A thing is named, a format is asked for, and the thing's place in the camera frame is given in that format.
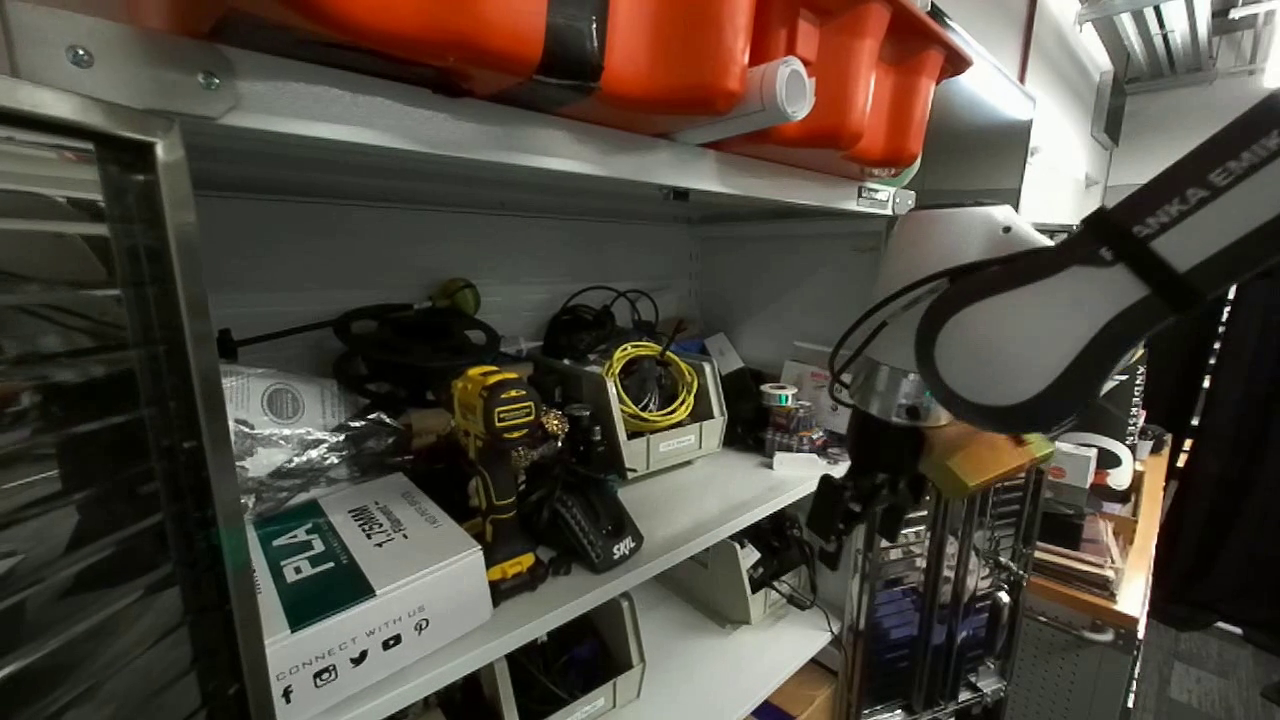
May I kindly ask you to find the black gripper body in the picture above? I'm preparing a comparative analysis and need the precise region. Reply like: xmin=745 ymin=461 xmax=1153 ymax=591
xmin=833 ymin=404 xmax=937 ymax=523

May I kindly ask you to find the yellow cable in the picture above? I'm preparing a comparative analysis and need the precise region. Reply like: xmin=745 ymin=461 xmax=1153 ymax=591
xmin=599 ymin=337 xmax=708 ymax=441

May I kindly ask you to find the grey tool bin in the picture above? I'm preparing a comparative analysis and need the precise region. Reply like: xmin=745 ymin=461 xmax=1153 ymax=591
xmin=537 ymin=345 xmax=732 ymax=482

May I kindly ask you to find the cardboard box with blue tape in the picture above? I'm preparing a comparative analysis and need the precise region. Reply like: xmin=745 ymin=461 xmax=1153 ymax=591
xmin=752 ymin=659 xmax=848 ymax=720

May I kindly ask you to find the white green PLA box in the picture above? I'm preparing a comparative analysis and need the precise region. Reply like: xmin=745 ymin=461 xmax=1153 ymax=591
xmin=244 ymin=467 xmax=501 ymax=720

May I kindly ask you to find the white metal shelf unit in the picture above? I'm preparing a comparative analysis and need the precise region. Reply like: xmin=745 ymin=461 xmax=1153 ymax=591
xmin=0 ymin=0 xmax=925 ymax=720

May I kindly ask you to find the grey storage bin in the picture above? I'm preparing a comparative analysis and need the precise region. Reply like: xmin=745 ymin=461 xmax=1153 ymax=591
xmin=657 ymin=533 xmax=791 ymax=626
xmin=488 ymin=591 xmax=653 ymax=720

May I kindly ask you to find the large white tape roll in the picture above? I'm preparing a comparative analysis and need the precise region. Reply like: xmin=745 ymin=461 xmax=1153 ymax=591
xmin=1048 ymin=422 xmax=1140 ymax=500

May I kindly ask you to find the wooden table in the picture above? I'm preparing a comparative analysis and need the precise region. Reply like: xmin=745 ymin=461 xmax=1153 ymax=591
xmin=1019 ymin=441 xmax=1180 ymax=649

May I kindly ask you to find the black battery charger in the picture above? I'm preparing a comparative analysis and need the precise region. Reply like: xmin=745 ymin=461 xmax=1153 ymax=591
xmin=526 ymin=467 xmax=646 ymax=577

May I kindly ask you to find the short orange plastic case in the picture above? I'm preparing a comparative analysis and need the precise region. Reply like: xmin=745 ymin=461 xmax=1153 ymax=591
xmin=748 ymin=0 xmax=977 ymax=171

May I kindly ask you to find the white plastic tube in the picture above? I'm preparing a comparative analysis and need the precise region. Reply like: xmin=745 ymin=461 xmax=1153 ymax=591
xmin=667 ymin=53 xmax=820 ymax=149

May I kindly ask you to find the long orange plastic case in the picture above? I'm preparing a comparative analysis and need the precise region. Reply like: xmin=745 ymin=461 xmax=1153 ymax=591
xmin=281 ymin=0 xmax=762 ymax=121

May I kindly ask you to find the clear plastic bag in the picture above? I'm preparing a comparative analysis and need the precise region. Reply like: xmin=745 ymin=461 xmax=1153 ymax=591
xmin=214 ymin=362 xmax=420 ymax=520

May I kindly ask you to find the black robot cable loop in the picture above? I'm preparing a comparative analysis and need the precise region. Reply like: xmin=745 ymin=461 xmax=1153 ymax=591
xmin=824 ymin=255 xmax=977 ymax=414

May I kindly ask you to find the chrome wire rack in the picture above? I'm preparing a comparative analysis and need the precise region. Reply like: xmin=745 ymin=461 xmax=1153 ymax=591
xmin=848 ymin=475 xmax=1058 ymax=720
xmin=0 ymin=76 xmax=275 ymax=720

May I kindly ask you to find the black cable bundle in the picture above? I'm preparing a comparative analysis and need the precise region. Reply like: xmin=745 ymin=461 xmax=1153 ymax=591
xmin=540 ymin=280 xmax=671 ymax=373

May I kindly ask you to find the yellow black cordless drill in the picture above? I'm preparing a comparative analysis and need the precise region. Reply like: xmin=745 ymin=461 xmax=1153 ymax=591
xmin=445 ymin=360 xmax=571 ymax=604

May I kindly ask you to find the black coiled hose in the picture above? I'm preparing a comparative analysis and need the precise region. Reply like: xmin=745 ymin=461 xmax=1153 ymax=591
xmin=322 ymin=297 xmax=509 ymax=407

